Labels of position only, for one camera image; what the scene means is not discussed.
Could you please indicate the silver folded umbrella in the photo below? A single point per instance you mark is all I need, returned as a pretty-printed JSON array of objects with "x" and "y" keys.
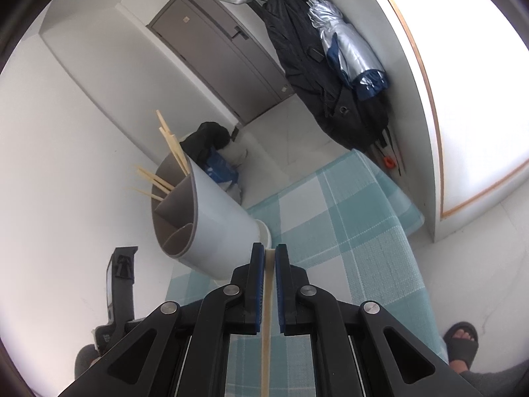
[{"x": 351, "y": 58}]

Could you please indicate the person's right leg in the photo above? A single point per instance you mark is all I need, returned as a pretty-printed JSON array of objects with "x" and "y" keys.
[{"x": 496, "y": 384}]

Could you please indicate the person's right foot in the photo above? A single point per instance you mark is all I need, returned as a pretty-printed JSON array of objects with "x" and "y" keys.
[{"x": 462, "y": 333}]

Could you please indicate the white grey utensil holder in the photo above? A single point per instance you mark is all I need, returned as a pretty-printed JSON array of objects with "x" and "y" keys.
[{"x": 215, "y": 231}]

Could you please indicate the black backpack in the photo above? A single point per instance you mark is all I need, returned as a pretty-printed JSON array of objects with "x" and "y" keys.
[{"x": 306, "y": 70}]

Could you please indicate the black jacket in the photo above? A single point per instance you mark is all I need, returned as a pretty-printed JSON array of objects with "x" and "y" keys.
[{"x": 204, "y": 138}]

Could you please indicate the grey door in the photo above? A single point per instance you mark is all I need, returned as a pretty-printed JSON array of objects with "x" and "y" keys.
[{"x": 223, "y": 58}]

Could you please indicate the black slipper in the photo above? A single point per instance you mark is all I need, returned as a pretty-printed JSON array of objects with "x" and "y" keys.
[{"x": 463, "y": 351}]

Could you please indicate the white panel with gold trim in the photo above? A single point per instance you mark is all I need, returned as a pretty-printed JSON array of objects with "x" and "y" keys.
[{"x": 475, "y": 91}]

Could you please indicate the black rod with orange clip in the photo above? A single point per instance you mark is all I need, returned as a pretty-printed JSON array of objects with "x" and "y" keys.
[{"x": 388, "y": 162}]

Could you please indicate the white round bag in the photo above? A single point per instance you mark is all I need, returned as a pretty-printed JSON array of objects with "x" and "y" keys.
[{"x": 237, "y": 153}]

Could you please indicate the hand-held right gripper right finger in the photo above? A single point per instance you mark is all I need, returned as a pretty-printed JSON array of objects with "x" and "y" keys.
[{"x": 282, "y": 289}]

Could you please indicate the blue box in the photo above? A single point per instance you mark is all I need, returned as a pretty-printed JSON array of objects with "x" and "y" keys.
[{"x": 221, "y": 167}]

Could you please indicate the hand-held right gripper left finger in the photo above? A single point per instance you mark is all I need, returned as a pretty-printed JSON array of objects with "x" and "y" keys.
[{"x": 259, "y": 289}]

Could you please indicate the slim bamboo chopstick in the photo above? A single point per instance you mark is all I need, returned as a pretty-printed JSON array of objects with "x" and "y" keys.
[
  {"x": 170, "y": 138},
  {"x": 155, "y": 177},
  {"x": 174, "y": 151},
  {"x": 268, "y": 339},
  {"x": 159, "y": 184},
  {"x": 148, "y": 194}
]

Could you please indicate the teal checked tablecloth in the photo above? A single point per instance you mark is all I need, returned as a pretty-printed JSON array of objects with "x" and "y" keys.
[{"x": 351, "y": 235}]

